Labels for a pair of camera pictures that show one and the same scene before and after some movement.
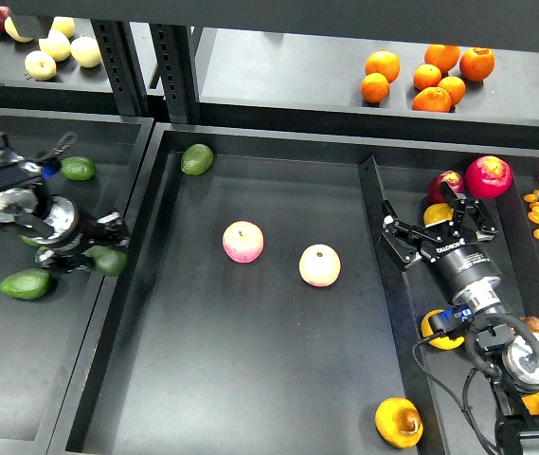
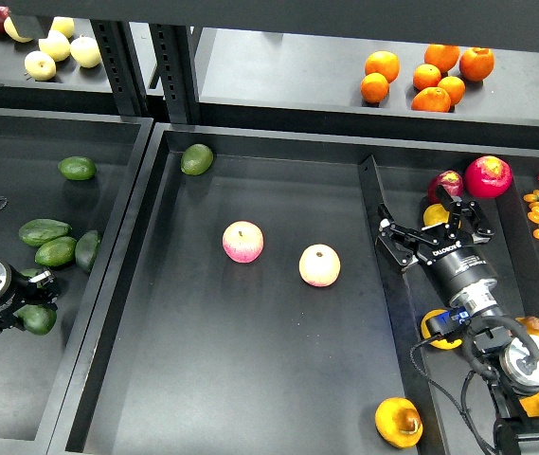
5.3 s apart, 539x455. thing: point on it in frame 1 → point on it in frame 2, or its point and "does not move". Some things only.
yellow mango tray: [399, 421] does not move
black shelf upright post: [173, 58] does not move
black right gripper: [468, 277] does not move
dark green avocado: [107, 261] → [36, 318]
